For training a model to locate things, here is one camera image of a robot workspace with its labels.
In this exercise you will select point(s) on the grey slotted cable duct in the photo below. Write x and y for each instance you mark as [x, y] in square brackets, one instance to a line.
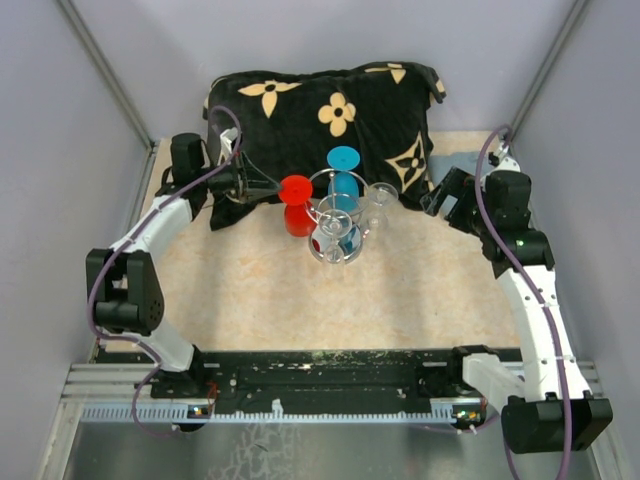
[184, 413]

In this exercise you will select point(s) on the red plastic wine glass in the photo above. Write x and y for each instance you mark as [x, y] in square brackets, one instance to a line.
[295, 194]

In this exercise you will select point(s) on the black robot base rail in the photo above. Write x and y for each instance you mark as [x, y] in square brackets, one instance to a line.
[341, 385]

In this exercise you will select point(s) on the grey blue cloth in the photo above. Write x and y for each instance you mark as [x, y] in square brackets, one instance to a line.
[440, 165]

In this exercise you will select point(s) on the black floral blanket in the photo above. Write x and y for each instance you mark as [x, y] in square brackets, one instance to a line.
[290, 122]

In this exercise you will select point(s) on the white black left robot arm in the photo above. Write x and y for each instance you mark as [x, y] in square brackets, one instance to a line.
[125, 300]

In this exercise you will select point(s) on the blue plastic wine glass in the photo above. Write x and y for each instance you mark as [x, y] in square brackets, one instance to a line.
[343, 186]

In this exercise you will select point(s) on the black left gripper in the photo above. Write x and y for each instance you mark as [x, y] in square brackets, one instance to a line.
[253, 183]

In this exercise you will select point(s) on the clear wine glass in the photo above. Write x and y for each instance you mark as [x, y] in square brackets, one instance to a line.
[335, 224]
[381, 196]

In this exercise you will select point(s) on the clear wine glass right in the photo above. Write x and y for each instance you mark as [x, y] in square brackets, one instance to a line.
[381, 196]

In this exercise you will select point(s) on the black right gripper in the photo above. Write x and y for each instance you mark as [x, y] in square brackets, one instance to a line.
[457, 182]

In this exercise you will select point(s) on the clear wine glass front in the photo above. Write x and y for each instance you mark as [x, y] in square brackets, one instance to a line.
[335, 224]

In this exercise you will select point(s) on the chrome wire wine glass rack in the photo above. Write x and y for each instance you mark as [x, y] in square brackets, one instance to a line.
[352, 244]

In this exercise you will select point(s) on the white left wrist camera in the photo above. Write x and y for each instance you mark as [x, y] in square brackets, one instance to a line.
[228, 140]

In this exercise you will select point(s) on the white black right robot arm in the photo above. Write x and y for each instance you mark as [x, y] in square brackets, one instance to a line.
[551, 405]

